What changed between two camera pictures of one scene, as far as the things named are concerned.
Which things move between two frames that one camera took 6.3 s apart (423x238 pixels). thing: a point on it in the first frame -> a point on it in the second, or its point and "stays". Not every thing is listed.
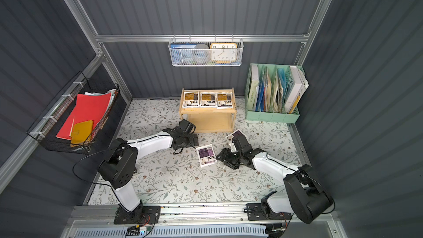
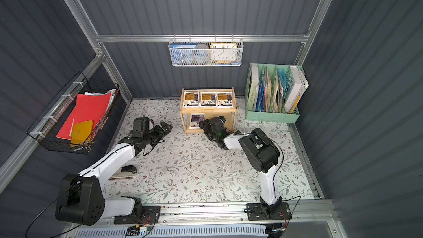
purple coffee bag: x=206 y=155 -> x=195 y=119
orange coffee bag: x=224 y=100 stays
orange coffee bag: x=208 y=99 stays
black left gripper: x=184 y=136 -> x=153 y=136
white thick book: x=301 y=83 stays
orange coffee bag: x=191 y=99 stays
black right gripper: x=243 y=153 -> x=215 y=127
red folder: x=88 y=107 stays
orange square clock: x=223 y=53 stays
